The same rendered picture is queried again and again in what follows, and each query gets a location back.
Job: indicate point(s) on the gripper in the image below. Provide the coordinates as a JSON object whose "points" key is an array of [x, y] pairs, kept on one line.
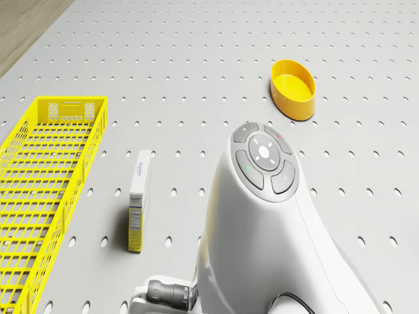
{"points": [[163, 291]]}

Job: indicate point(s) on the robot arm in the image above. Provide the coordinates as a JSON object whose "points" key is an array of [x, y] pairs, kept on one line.
{"points": [[262, 229]]}

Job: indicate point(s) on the white and yellow carton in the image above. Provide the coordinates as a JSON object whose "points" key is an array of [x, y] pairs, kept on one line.
{"points": [[139, 199]]}

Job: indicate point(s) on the yellow basket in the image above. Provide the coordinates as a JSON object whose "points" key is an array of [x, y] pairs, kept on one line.
{"points": [[49, 183]]}

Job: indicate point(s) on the yellow bowl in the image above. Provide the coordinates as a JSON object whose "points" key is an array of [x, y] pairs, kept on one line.
{"points": [[294, 98]]}

